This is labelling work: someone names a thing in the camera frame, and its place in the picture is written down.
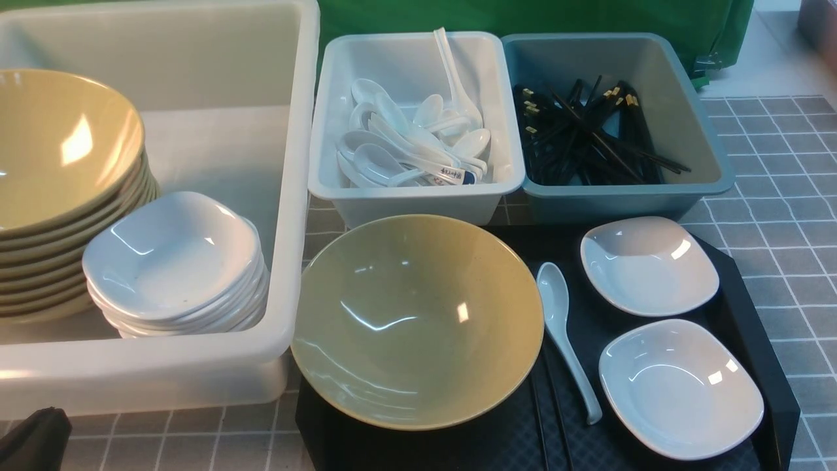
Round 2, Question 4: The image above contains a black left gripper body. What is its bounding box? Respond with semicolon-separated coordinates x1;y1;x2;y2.
1;408;72;470

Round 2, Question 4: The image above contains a yellow noodle bowl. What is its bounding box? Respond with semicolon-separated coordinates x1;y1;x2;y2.
290;215;545;431

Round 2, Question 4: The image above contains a black chopstick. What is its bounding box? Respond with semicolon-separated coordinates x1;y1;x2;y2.
527;366;551;471
541;337;575;470

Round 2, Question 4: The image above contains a white ceramic soup spoon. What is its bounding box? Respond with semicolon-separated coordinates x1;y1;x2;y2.
536;262;603;426

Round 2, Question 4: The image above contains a white square dish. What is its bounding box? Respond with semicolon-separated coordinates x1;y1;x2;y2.
598;319;765;461
579;217;720;318

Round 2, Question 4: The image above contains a stack of white dishes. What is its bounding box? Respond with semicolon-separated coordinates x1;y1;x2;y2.
82;192;270;339

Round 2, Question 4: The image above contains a stack of yellow bowls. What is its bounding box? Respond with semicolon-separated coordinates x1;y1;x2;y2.
1;68;162;326

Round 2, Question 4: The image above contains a large white plastic tub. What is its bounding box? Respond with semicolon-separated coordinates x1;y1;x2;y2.
2;1;320;421

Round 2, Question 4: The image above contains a pile of white spoons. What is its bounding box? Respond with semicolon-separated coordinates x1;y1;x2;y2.
337;78;492;188

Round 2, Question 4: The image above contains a black plastic serving tray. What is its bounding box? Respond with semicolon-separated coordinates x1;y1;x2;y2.
295;226;800;470

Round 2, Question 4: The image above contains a white plastic spoon bin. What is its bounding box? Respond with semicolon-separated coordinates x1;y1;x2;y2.
308;31;525;228

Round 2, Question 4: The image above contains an upright white spoon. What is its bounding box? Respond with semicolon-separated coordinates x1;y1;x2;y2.
433;27;483;130

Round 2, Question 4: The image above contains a pile of black chopsticks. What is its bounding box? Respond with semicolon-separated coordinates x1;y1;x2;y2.
512;78;690;186

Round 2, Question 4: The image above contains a blue-grey plastic chopstick bin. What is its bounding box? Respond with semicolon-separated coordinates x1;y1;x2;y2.
502;33;735;224

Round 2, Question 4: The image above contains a green fabric backdrop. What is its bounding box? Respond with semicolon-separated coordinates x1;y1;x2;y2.
318;1;754;88

